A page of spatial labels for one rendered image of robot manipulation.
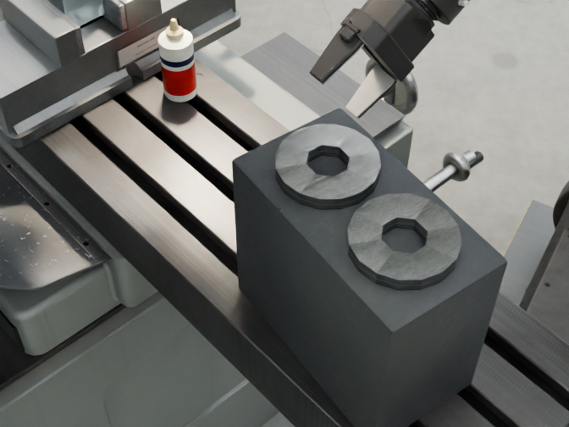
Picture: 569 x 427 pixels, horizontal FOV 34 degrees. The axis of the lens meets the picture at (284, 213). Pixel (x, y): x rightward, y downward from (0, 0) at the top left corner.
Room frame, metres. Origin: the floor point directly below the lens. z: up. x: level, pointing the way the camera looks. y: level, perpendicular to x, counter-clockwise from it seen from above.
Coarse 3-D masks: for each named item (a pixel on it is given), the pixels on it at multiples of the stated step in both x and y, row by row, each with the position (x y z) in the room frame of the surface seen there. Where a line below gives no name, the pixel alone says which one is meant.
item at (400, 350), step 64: (320, 128) 0.59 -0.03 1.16; (256, 192) 0.53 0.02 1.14; (320, 192) 0.51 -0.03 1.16; (384, 192) 0.53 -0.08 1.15; (256, 256) 0.53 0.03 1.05; (320, 256) 0.46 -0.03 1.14; (384, 256) 0.45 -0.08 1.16; (448, 256) 0.45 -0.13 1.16; (320, 320) 0.45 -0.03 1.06; (384, 320) 0.40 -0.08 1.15; (448, 320) 0.42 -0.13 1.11; (320, 384) 0.45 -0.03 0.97; (384, 384) 0.39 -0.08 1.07; (448, 384) 0.43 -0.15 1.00
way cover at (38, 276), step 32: (0, 160) 0.81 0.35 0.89; (0, 192) 0.75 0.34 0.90; (32, 192) 0.76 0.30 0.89; (0, 224) 0.69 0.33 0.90; (32, 224) 0.70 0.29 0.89; (64, 224) 0.71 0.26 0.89; (0, 256) 0.64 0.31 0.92; (32, 256) 0.65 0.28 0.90; (64, 256) 0.65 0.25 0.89; (96, 256) 0.66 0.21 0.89; (0, 288) 0.57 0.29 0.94; (32, 288) 0.59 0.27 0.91
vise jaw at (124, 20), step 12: (108, 0) 0.90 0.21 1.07; (120, 0) 0.90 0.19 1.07; (132, 0) 0.90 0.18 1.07; (144, 0) 0.91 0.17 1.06; (156, 0) 0.92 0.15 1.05; (108, 12) 0.90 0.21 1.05; (120, 12) 0.88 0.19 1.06; (132, 12) 0.90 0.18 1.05; (144, 12) 0.91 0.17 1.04; (156, 12) 0.92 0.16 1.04; (120, 24) 0.88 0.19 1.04; (132, 24) 0.89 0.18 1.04
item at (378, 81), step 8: (376, 72) 0.83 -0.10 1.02; (384, 72) 0.83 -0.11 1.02; (368, 80) 0.82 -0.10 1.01; (376, 80) 0.82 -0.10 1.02; (384, 80) 0.82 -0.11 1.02; (392, 80) 0.81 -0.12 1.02; (360, 88) 0.82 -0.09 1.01; (368, 88) 0.81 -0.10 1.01; (376, 88) 0.81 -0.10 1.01; (384, 88) 0.81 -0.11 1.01; (360, 96) 0.81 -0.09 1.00; (368, 96) 0.81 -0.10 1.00; (376, 96) 0.80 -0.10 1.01; (352, 104) 0.80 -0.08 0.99; (360, 104) 0.80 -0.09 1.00; (368, 104) 0.80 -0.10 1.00; (352, 112) 0.79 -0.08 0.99; (360, 112) 0.79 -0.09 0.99
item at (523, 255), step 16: (528, 208) 1.17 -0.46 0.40; (544, 208) 1.17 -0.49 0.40; (528, 224) 1.13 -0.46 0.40; (544, 224) 1.13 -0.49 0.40; (512, 240) 1.09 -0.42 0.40; (528, 240) 1.09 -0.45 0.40; (544, 240) 1.10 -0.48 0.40; (512, 256) 1.06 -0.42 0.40; (528, 256) 1.06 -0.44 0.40; (512, 272) 1.02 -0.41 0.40; (528, 272) 1.02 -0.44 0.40; (512, 288) 0.98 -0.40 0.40
